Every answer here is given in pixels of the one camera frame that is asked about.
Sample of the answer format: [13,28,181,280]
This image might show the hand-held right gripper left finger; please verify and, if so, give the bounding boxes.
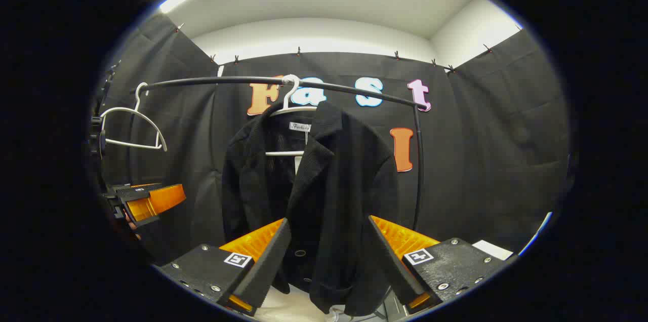
[159,218,292,317]

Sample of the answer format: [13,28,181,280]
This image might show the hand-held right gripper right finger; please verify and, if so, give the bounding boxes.
[368,215,518,313]

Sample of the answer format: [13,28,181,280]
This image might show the black jacket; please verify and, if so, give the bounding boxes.
[221,101,400,316]

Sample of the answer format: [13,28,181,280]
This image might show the white clothes hanger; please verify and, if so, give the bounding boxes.
[265,74,318,157]
[99,83,168,152]

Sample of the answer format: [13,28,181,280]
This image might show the black clothes rack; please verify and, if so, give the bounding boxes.
[129,76,427,232]

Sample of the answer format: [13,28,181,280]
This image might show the white cabinet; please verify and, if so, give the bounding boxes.
[473,239,514,261]

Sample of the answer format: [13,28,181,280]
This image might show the black backdrop cloth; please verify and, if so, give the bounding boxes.
[94,13,573,267]

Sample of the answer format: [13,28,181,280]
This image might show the row of small backdrop clips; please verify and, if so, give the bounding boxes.
[175,22,524,75]

